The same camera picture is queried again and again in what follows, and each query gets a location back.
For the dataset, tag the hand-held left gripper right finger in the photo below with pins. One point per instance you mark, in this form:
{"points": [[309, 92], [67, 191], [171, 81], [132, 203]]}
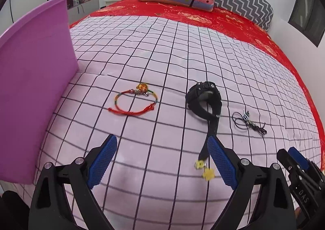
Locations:
{"points": [[222, 162]]}

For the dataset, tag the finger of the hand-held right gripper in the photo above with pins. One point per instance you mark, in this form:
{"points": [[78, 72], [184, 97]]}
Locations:
{"points": [[287, 161], [301, 160]]}

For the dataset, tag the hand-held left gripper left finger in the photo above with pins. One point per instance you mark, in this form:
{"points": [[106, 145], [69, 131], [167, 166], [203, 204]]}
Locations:
{"points": [[101, 164]]}

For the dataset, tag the yellow flower bead strand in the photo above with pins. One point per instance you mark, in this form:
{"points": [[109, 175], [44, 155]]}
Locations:
{"points": [[208, 174]]}

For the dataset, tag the black wrist watch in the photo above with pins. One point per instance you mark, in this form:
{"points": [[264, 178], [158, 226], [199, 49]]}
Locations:
{"points": [[194, 96]]}

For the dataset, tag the purple plastic basin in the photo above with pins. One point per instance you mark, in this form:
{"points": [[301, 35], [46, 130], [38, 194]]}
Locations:
{"points": [[33, 80]]}

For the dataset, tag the pink checked bed sheet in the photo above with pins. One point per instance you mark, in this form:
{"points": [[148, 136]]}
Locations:
{"points": [[152, 54]]}

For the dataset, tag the red patterned bed sheet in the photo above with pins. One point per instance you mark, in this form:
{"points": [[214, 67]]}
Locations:
{"points": [[228, 20]]}

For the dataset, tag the dark window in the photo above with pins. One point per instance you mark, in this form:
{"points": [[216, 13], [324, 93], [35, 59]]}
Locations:
{"points": [[308, 11]]}

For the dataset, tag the white nightstand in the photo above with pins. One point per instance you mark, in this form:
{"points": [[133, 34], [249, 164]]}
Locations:
{"points": [[115, 0]]}

